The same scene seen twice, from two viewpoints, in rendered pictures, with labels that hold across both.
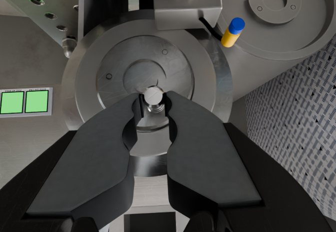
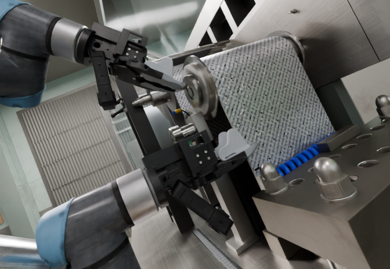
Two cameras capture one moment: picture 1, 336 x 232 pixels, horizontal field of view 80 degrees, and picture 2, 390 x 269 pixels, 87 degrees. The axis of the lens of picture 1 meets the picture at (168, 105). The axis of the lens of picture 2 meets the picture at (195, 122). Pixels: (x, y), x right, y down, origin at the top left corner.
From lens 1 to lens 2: 45 cm
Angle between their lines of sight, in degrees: 70
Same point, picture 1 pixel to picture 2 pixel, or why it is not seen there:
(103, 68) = (196, 92)
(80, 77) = (203, 85)
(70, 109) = (204, 70)
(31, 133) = not seen: outside the picture
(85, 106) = (197, 75)
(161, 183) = (277, 8)
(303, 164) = not seen: hidden behind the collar
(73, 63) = (213, 89)
